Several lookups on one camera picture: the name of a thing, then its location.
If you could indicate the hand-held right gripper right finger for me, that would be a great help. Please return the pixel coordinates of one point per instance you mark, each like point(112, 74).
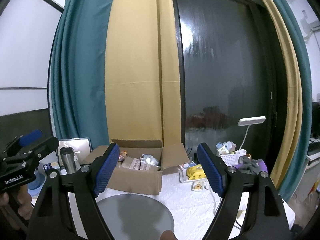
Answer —
point(210, 171)

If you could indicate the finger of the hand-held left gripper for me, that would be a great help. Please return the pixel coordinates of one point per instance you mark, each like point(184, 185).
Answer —
point(30, 136)
point(42, 146)

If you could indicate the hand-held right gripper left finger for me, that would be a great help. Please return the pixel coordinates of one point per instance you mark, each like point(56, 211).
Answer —
point(107, 171)

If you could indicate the orange snack packet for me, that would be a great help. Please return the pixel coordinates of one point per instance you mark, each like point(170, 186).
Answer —
point(122, 156)

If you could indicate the brown cardboard box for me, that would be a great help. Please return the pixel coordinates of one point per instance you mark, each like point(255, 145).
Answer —
point(140, 180)

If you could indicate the blue cartoon snack packet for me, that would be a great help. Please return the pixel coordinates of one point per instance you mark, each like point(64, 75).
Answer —
point(150, 159)

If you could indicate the grey round tray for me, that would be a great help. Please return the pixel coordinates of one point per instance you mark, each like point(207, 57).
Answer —
point(135, 217)

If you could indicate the person's left hand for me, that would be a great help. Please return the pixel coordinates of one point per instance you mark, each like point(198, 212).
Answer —
point(21, 200)

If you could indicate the person's right hand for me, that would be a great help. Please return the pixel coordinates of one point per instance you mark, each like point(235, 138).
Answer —
point(167, 236)

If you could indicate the yellow cloth pouch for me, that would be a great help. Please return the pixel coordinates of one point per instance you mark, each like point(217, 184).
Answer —
point(196, 172)

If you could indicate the blue bowl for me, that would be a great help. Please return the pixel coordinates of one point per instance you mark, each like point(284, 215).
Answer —
point(35, 185)

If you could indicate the white woven basket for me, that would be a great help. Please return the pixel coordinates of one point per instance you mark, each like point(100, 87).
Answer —
point(231, 156)

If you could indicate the steel tumbler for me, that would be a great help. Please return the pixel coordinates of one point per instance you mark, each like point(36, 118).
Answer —
point(67, 161)

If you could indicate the grey tablet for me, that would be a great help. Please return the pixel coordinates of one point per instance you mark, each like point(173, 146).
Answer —
point(80, 147)

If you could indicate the purple cloth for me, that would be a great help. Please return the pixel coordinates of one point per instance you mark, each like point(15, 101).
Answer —
point(262, 166)

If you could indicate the white desk lamp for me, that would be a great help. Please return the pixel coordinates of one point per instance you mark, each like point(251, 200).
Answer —
point(251, 121)

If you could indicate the teal curtain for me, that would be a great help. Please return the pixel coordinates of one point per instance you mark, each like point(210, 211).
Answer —
point(80, 67)
point(303, 92)

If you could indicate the yellow curtain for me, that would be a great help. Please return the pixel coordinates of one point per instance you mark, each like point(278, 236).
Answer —
point(140, 67)
point(292, 105)

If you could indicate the dark glass door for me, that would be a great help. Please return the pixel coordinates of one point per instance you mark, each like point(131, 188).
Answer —
point(225, 55)

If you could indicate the dark monitor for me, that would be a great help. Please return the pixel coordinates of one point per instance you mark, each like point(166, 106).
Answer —
point(315, 120)

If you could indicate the white air conditioner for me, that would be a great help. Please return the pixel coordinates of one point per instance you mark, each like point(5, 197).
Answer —
point(312, 23)

